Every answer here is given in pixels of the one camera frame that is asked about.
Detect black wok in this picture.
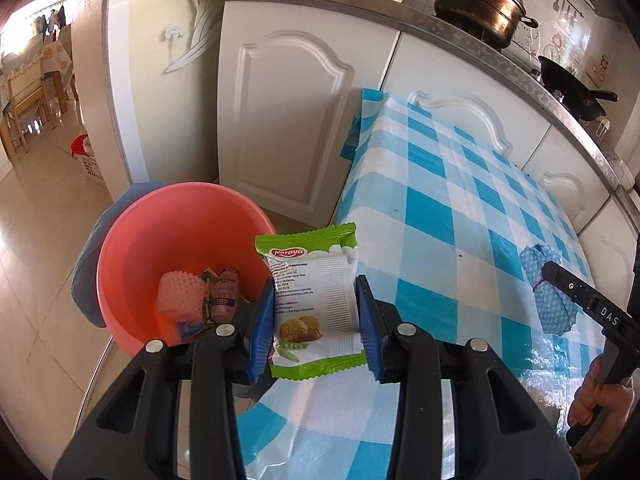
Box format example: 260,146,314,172
537,55,620,122

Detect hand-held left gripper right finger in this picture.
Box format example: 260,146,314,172
354,274,583,480

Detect person's right hand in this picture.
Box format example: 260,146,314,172
567,355,633,461

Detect wooden chair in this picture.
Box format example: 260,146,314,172
2,75,58,153

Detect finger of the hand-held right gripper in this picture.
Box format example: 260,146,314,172
541,260,593,306

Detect blue checked tablecloth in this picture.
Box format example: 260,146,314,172
235,87,608,480

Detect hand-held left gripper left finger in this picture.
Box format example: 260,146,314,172
52,275,277,480

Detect white kitchen cabinet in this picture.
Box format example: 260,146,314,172
215,0,640,271

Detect steel kitchen countertop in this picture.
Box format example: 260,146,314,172
205,0,636,191

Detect red white laundry basket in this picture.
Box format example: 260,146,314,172
70,132,106,188

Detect white blue packet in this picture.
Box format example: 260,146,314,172
175,320,213,343

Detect large brown steel pot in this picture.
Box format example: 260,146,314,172
432,0,540,50

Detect dining table with cloth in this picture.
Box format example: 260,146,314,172
37,40,78,103

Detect utensil wall sticker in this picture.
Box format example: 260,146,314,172
552,0,587,28

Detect pink plastic basin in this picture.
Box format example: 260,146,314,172
96,181,278,358

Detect blue patterned cloth roll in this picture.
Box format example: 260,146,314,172
519,243,581,333

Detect green cookie packet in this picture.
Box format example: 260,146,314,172
255,223,368,381

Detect blue stool cushion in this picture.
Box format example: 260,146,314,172
71,181,166,328

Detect gas stove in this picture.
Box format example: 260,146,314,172
477,27,601,121

